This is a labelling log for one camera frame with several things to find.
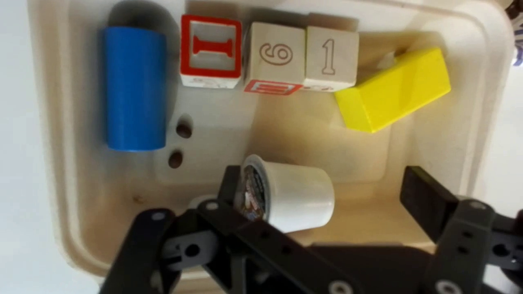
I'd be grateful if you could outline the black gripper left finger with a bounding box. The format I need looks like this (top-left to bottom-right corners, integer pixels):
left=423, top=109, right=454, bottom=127
left=99, top=163, right=356, bottom=294

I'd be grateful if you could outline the yellow rectangular block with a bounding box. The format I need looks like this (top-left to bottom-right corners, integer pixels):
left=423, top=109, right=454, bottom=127
left=333, top=46, right=452, bottom=135

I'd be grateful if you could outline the red letter wooden block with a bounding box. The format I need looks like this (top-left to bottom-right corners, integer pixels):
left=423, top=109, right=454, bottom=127
left=178, top=13, right=243, bottom=90

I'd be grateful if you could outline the blue cylinder block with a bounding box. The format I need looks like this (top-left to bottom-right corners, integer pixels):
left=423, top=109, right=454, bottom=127
left=103, top=24, right=168, bottom=153

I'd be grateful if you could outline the white k-cup coffee pod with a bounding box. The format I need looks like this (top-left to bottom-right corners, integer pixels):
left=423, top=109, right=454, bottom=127
left=235, top=153, right=336, bottom=235

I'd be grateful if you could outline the beige clamshell takeout container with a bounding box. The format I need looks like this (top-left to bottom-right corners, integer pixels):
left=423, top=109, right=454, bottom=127
left=26, top=0, right=516, bottom=294

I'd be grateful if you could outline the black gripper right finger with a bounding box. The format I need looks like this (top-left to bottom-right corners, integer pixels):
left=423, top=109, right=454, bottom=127
left=400, top=163, right=523, bottom=294

